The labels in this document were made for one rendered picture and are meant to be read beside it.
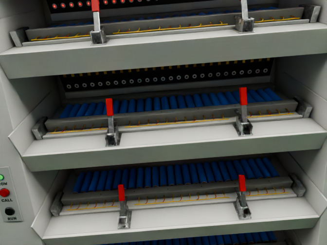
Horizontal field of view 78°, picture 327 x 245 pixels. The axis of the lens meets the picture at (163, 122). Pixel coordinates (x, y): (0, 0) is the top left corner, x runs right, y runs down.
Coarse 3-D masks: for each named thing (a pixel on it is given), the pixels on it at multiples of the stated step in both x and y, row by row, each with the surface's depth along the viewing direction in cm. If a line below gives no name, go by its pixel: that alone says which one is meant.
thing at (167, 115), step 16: (144, 112) 45; (160, 112) 45; (176, 112) 44; (192, 112) 44; (208, 112) 44; (224, 112) 45; (240, 112) 45; (256, 112) 45; (272, 112) 45; (48, 128) 45; (64, 128) 44; (80, 128) 45
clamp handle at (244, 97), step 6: (240, 90) 39; (246, 90) 39; (240, 96) 39; (246, 96) 39; (240, 102) 40; (246, 102) 39; (246, 108) 40; (246, 114) 40; (240, 120) 41; (246, 120) 40
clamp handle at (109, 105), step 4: (108, 100) 40; (108, 104) 40; (112, 104) 40; (108, 108) 40; (112, 108) 40; (108, 112) 40; (112, 112) 40; (108, 116) 40; (112, 116) 40; (108, 120) 40; (112, 120) 40; (112, 124) 40; (112, 128) 40; (112, 132) 40
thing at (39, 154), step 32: (288, 96) 50; (32, 128) 43; (96, 128) 45; (128, 128) 45; (192, 128) 43; (224, 128) 42; (256, 128) 41; (288, 128) 41; (320, 128) 40; (32, 160) 40; (64, 160) 40; (96, 160) 41; (128, 160) 41; (160, 160) 42
